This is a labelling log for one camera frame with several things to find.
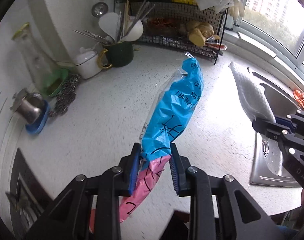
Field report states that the dark green utensil mug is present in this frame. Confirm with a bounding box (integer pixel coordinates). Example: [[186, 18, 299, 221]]
[[96, 41, 134, 69]]

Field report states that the pink and blue plastic bag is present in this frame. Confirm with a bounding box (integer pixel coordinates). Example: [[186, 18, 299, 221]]
[[89, 51, 205, 233]]

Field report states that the metal scouring pad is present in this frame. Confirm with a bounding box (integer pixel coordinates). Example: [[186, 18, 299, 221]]
[[49, 74, 81, 118]]

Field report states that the glass carafe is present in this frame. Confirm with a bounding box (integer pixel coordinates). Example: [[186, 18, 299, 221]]
[[12, 22, 63, 97]]

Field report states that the black wire rack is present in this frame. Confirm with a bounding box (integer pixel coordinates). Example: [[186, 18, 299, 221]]
[[113, 0, 227, 63]]

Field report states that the ginger root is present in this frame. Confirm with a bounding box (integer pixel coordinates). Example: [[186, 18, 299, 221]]
[[186, 21, 214, 48]]

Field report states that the steel sink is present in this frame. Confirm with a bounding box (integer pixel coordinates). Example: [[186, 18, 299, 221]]
[[249, 71, 304, 188]]

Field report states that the white lidded jar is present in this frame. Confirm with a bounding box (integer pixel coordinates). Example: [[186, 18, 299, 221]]
[[73, 47, 102, 80]]

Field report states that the blue saucer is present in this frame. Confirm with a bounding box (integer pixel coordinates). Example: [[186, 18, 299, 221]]
[[25, 100, 50, 135]]

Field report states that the steel teapot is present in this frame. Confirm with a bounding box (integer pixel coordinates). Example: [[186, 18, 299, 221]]
[[10, 88, 45, 124]]

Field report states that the white rice paddle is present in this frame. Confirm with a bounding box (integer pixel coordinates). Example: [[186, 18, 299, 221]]
[[99, 12, 144, 42]]

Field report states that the black gas stove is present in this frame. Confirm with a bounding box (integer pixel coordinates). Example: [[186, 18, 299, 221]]
[[6, 148, 52, 239]]

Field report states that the white cloth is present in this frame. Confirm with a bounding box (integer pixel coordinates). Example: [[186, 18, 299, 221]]
[[229, 61, 276, 123]]

